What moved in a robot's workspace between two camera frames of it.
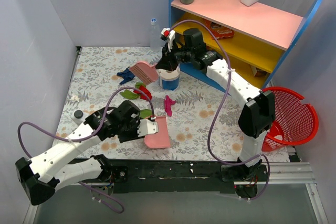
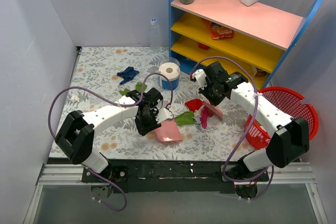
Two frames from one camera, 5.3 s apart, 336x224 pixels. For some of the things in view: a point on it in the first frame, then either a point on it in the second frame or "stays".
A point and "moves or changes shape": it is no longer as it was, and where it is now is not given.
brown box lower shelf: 258,72 stays
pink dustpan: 161,138 -> 169,131
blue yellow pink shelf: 255,40 stays
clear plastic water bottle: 155,38 stays
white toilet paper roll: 165,74 stays
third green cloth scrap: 138,84 stays
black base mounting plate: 182,177 stays
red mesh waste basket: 296,123 stays
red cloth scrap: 145,90 moves or changes shape
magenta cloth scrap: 167,103 -> 205,113
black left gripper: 135,132 -> 146,127
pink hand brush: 147,72 -> 214,109
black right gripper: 167,59 -> 209,95
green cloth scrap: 144,113 moves or changes shape
